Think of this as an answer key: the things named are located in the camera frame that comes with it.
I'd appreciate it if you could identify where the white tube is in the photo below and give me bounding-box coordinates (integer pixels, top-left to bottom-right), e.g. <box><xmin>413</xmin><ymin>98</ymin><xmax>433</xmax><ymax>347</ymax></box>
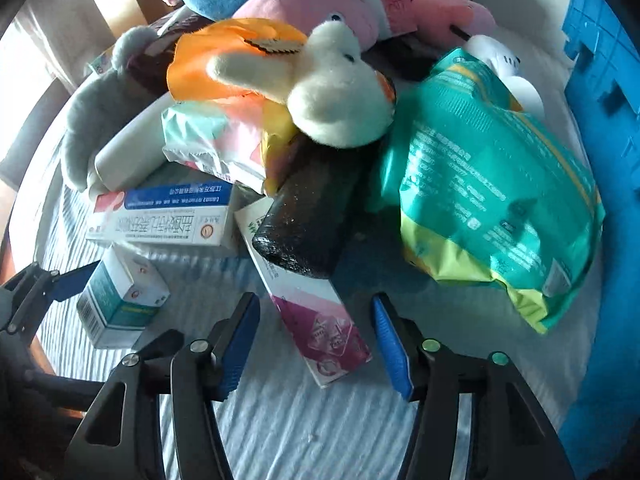
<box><xmin>91</xmin><ymin>92</ymin><xmax>175</xmax><ymax>193</ymax></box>

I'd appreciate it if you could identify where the small teal white box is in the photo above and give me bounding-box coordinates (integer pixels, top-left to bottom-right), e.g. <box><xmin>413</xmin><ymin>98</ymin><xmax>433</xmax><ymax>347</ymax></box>
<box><xmin>76</xmin><ymin>245</ymin><xmax>170</xmax><ymax>350</ymax></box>

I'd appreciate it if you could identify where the white blue medicine box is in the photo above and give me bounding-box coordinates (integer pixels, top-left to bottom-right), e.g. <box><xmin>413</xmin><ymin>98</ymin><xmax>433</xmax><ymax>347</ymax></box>
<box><xmin>86</xmin><ymin>180</ymin><xmax>241</xmax><ymax>248</ymax></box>

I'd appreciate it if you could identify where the pink Kotex pad pack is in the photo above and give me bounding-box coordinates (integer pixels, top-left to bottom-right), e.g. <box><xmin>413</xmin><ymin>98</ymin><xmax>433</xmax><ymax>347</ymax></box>
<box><xmin>162</xmin><ymin>96</ymin><xmax>306</xmax><ymax>196</ymax></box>

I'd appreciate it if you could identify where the grey elephant plush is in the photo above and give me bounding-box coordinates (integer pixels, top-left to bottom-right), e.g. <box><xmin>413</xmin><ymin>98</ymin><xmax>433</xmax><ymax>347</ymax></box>
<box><xmin>61</xmin><ymin>26</ymin><xmax>160</xmax><ymax>192</ymax></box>

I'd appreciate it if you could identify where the white bear plush orange ribbon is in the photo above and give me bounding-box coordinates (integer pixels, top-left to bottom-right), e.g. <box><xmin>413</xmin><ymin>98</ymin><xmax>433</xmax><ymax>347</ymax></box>
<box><xmin>167</xmin><ymin>18</ymin><xmax>395</xmax><ymax>148</ymax></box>

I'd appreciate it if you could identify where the purple white long box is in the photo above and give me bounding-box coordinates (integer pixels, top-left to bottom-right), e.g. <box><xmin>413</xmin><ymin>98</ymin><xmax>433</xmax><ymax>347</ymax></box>
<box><xmin>234</xmin><ymin>197</ymin><xmax>372</xmax><ymax>388</ymax></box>

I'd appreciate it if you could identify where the blue plastic storage crate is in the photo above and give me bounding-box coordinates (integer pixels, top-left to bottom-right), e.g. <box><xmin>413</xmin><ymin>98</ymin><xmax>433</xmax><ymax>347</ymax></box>
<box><xmin>561</xmin><ymin>0</ymin><xmax>639</xmax><ymax>479</ymax></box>

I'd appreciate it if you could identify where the black rectangular block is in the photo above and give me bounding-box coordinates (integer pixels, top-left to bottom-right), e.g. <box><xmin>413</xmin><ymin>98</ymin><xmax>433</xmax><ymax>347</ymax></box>
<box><xmin>252</xmin><ymin>141</ymin><xmax>381</xmax><ymax>278</ymax></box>

